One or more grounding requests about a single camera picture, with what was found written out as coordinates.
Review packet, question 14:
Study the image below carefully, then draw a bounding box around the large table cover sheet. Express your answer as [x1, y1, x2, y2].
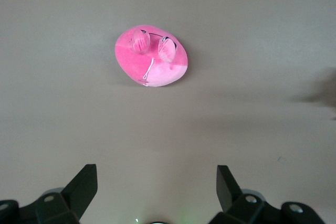
[0, 0, 336, 224]

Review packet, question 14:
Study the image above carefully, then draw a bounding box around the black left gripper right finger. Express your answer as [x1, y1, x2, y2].
[209, 165, 265, 224]

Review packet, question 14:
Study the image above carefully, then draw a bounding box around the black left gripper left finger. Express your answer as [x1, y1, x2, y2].
[34, 164, 99, 224]

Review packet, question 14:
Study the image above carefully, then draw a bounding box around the round hot pink plush toy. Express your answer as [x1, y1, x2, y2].
[114, 24, 190, 88]

